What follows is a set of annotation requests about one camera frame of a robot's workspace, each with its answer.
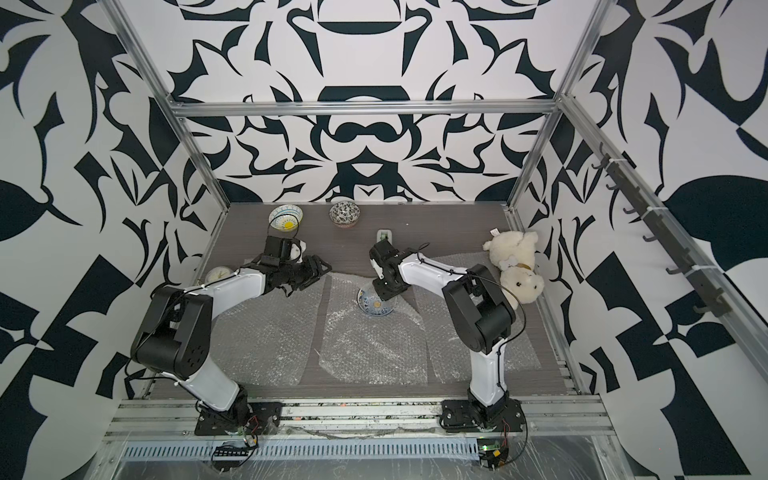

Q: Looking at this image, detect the blue yellow floral bowl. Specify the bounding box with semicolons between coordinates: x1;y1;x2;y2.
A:
356;286;395;317

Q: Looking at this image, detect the bubble wrap sheet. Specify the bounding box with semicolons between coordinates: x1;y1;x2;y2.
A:
319;273;428;385
412;251;541;384
202;267;326;387

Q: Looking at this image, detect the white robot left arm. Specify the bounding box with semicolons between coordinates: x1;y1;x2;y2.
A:
130;236;332;425

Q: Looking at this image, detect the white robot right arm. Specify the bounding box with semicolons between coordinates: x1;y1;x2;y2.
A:
369;240;517;418

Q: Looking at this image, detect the yellow centre patterned bowl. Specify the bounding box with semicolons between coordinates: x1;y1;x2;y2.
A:
268;204;304;232

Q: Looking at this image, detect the black white patterned bowl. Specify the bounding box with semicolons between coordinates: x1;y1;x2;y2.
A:
329;201;361;228

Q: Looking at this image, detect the white teddy bear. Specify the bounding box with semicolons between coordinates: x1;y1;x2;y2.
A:
483;229;545;309

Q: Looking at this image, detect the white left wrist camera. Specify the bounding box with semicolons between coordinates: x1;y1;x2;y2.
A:
289;239;307;262

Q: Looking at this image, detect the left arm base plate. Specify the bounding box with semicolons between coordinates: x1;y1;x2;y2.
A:
194;401;284;437

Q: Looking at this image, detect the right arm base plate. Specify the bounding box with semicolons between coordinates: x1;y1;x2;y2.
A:
438;398;527;433

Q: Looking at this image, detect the black wall hook rail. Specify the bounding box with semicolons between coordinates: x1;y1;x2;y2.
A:
593;145;733;318

